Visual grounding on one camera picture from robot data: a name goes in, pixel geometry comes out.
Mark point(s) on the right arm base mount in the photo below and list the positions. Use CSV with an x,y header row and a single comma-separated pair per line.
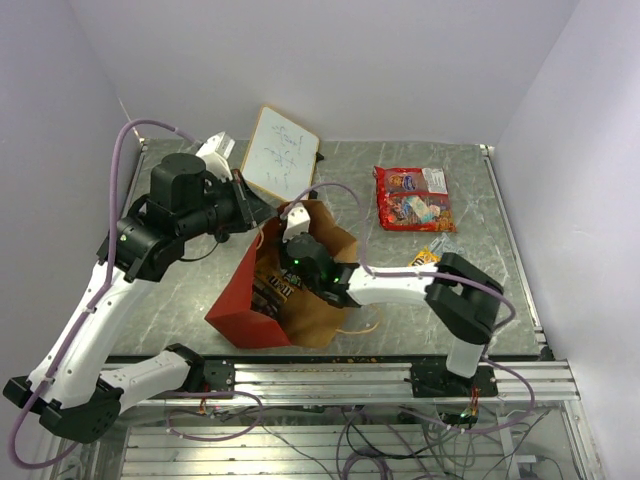
x,y
431,379

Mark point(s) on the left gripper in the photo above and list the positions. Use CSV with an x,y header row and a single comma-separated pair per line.
x,y
252,208

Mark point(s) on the red paper bag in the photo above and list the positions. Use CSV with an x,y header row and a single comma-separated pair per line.
x,y
305,320

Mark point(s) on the brown M&M packet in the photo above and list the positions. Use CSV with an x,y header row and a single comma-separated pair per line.
x,y
270,291

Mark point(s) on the red cookie snack bag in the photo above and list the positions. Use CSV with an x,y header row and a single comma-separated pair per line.
x,y
413,199

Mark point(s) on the aluminium rail frame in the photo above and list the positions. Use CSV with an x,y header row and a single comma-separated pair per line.
x,y
345,411

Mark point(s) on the silver foil snack packet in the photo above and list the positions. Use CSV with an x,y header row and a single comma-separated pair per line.
x,y
445,244

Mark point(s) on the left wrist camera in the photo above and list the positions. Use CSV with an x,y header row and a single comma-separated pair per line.
x,y
215,152

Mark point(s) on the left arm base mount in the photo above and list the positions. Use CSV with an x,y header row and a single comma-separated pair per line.
x,y
219,376

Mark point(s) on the red black marker cap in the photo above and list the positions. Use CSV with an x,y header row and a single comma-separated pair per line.
x,y
221,236

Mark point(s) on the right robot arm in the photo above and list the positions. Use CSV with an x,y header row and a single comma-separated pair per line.
x,y
463,297

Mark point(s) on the small whiteboard yellow frame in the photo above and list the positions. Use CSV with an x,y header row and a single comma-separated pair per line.
x,y
281,156

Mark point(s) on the yellow M&M packet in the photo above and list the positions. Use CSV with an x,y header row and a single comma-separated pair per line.
x,y
423,257

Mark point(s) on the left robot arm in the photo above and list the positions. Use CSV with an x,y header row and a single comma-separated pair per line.
x,y
73,396

